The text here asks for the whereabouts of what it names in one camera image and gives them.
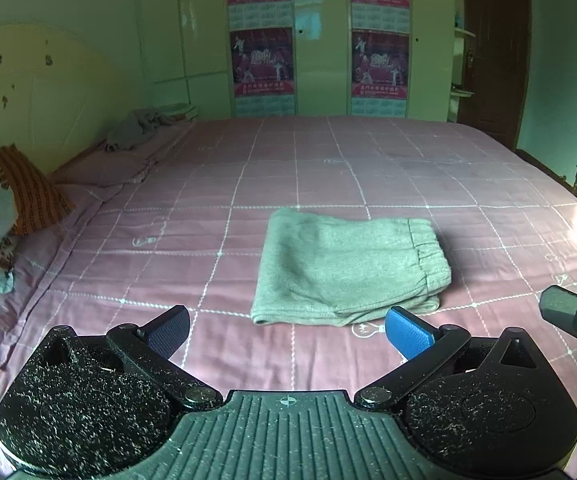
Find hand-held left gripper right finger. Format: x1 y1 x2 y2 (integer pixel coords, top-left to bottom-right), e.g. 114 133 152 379
353 306 545 409

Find grey pants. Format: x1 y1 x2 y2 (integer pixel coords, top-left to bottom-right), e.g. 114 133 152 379
250 207 453 328

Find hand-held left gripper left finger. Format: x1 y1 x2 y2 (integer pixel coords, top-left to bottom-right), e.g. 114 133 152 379
31 306 225 411

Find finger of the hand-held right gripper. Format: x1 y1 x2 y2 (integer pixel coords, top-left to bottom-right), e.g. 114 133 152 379
539 285 577 396

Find crumpled grey cloth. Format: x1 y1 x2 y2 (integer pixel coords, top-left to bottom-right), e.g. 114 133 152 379
105 108 177 152

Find white corner shelves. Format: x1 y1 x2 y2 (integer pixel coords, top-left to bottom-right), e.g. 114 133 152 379
449 0 477 124

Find pale bed headboard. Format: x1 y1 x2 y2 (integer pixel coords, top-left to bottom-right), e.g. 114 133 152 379
0 22 155 182

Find dark wooden door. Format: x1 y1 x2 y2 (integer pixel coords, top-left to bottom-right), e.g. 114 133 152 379
457 0 533 152

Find pale green wardrobe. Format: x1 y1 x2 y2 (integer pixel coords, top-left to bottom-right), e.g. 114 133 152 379
137 0 458 122

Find orange patterned pillow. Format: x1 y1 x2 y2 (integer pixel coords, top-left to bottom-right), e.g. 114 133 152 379
0 144 75 237

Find pink checked bedsheet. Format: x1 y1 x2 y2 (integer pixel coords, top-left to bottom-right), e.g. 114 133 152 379
0 115 577 480

